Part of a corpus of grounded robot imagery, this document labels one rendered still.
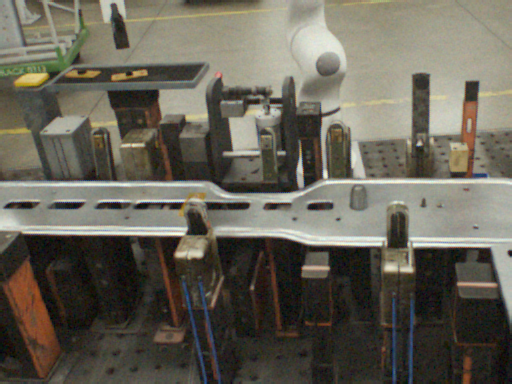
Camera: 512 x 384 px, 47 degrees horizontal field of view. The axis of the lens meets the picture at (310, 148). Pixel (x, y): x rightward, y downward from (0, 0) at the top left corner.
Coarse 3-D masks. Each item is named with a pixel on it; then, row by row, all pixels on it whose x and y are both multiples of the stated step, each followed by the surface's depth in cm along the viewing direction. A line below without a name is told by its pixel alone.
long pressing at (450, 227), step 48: (0, 192) 128; (48, 192) 127; (96, 192) 126; (192, 192) 123; (336, 192) 120; (384, 192) 118; (432, 192) 117; (480, 192) 116; (336, 240) 106; (432, 240) 104; (480, 240) 103
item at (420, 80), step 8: (416, 72) 118; (424, 72) 118; (416, 80) 115; (424, 80) 114; (416, 88) 117; (424, 88) 115; (416, 96) 119; (424, 96) 119; (416, 104) 120; (424, 104) 120; (416, 112) 120; (424, 112) 120; (416, 120) 121; (424, 120) 121; (416, 128) 121; (424, 128) 121
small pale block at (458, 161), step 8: (456, 144) 121; (464, 144) 121; (456, 152) 119; (464, 152) 119; (456, 160) 120; (464, 160) 120; (456, 168) 121; (464, 168) 121; (456, 176) 122; (464, 176) 122; (448, 256) 132; (456, 256) 132; (448, 264) 133; (448, 272) 134; (448, 280) 135
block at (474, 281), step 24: (456, 264) 100; (480, 264) 100; (456, 288) 96; (480, 288) 95; (456, 312) 98; (480, 312) 94; (456, 336) 98; (480, 336) 97; (456, 360) 102; (480, 360) 101
